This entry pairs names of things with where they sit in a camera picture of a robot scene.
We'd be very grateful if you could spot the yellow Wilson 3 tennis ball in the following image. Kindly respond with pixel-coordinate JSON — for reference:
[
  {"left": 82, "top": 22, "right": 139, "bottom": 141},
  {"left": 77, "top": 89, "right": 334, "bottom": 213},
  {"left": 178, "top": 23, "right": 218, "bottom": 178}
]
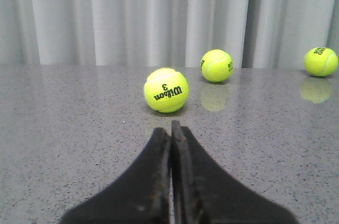
[{"left": 144, "top": 68, "right": 189, "bottom": 113}]

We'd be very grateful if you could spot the yellow centre tennis ball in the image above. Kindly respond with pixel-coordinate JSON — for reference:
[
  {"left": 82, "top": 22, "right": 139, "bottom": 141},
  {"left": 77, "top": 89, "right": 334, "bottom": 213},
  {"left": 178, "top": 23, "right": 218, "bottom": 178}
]
[{"left": 304, "top": 47, "right": 338, "bottom": 77}]

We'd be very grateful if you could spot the white pleated curtain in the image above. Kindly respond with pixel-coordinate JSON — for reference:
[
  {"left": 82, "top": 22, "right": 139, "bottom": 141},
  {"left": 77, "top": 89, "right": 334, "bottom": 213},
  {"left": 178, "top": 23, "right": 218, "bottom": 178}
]
[{"left": 1, "top": 0, "right": 338, "bottom": 68}]

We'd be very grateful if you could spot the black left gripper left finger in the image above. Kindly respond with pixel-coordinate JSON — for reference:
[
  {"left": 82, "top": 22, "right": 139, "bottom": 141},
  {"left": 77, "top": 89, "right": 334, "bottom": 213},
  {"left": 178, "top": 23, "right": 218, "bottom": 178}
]
[{"left": 60, "top": 128, "right": 171, "bottom": 223}]

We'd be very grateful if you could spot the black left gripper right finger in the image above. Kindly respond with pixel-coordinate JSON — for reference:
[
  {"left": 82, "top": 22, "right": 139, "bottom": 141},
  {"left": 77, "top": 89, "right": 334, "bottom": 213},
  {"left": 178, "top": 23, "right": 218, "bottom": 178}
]
[{"left": 171, "top": 121, "right": 298, "bottom": 223}]

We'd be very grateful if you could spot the yellow Roland Garros tennis ball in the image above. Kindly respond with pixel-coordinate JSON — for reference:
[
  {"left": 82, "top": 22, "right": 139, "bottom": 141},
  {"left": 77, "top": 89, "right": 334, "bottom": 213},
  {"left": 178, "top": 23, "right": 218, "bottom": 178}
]
[{"left": 200, "top": 49, "right": 233, "bottom": 83}]

